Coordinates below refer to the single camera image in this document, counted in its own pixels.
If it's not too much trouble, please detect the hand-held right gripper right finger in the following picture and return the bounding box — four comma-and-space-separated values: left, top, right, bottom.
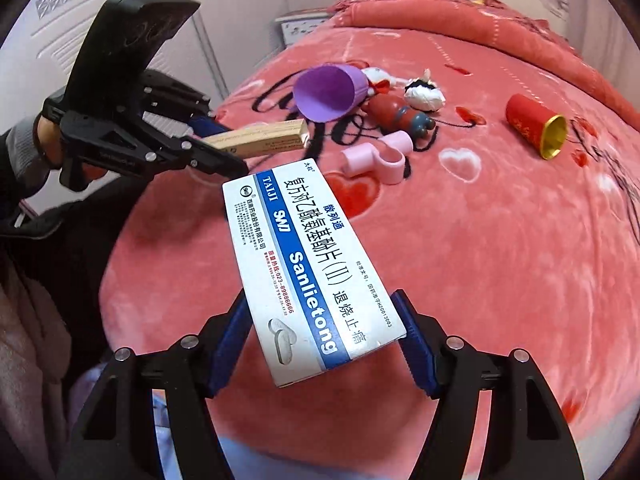
390, 289, 586, 480

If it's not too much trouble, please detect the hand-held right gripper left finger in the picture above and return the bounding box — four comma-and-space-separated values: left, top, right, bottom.
52, 290, 261, 480

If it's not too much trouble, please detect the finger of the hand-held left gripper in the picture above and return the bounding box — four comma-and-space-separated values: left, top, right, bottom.
140, 72, 226, 137
42, 102, 248, 186

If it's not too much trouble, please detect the beige cardboard box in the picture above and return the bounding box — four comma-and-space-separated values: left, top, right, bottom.
205, 119, 308, 157

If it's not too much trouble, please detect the white blue medicine box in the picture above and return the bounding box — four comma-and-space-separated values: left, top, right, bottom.
221, 160, 407, 388

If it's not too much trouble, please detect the purple plastic cup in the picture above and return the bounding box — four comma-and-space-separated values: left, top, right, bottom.
293, 65, 371, 122

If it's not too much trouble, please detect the pink plastic tube piece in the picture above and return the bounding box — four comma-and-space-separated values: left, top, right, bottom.
341, 131, 414, 184

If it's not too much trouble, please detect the red wooden doll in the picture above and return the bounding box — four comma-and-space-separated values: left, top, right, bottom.
361, 94, 435, 148

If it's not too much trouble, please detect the small white red toy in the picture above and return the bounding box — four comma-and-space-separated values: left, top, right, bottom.
361, 66, 408, 95

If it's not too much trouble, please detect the red can with gold rim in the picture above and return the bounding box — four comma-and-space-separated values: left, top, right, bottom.
505, 92, 570, 161

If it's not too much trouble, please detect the person's left hand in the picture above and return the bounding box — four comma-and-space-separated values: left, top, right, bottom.
0, 115, 101, 201

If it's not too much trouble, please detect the white panelled door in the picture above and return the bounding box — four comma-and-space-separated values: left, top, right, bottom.
0, 0, 231, 111

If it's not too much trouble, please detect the light blue clothing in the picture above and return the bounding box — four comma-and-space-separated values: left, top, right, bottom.
145, 390, 241, 480

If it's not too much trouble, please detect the pink heart print blanket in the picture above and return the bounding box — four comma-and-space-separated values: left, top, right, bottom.
102, 0, 640, 480

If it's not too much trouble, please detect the white nightstand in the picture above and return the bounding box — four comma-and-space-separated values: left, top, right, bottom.
275, 10, 333, 50

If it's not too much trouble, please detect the pale pink fleece clothing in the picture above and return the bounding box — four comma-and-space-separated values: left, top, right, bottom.
0, 250, 73, 480

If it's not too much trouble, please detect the folded pink quilt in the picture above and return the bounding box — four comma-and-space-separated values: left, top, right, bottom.
327, 0, 640, 126

